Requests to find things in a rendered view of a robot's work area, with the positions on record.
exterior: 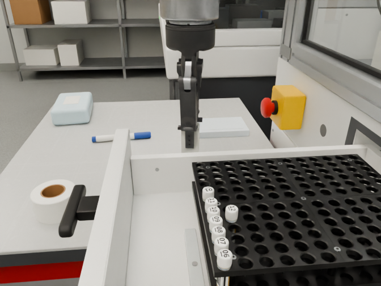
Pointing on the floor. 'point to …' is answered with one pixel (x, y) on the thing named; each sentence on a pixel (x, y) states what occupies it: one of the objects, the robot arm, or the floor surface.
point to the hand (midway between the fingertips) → (190, 143)
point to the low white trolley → (89, 178)
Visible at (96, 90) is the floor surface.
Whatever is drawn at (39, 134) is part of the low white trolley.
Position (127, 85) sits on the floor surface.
